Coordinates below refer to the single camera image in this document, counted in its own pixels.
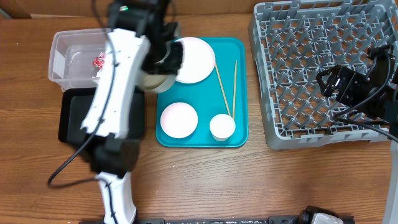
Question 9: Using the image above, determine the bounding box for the grey metal bowl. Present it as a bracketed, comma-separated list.
[138, 72, 176, 93]

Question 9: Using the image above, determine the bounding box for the large white plate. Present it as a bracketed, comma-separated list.
[176, 37, 215, 84]

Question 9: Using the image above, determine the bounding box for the small white plate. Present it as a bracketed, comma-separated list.
[160, 102, 198, 139]

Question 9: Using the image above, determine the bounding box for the red snack wrapper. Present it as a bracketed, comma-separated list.
[93, 52, 106, 70]

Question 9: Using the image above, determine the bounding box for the white paper cup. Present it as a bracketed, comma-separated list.
[210, 114, 236, 141]

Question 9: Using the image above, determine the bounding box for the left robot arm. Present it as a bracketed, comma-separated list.
[77, 1, 183, 223]

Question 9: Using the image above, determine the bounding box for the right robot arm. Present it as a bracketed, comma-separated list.
[316, 44, 397, 223]

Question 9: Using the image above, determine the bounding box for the grey dishwasher rack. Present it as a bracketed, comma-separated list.
[249, 0, 397, 149]

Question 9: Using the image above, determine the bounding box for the clear plastic waste bin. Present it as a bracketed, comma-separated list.
[48, 27, 157, 93]

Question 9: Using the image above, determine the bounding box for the left wooden chopstick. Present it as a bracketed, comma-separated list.
[215, 62, 231, 116]

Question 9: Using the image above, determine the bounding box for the wooden chopstick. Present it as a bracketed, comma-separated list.
[215, 62, 231, 116]
[232, 60, 238, 119]

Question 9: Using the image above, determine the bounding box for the teal serving tray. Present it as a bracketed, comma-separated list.
[156, 37, 249, 148]

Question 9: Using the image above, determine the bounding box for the right wooden chopstick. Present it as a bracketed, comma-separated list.
[232, 60, 238, 119]

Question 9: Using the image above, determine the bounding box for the black rectangular tray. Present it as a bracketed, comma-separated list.
[58, 88, 145, 146]

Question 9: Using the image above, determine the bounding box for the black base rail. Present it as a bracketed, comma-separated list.
[79, 215, 355, 224]

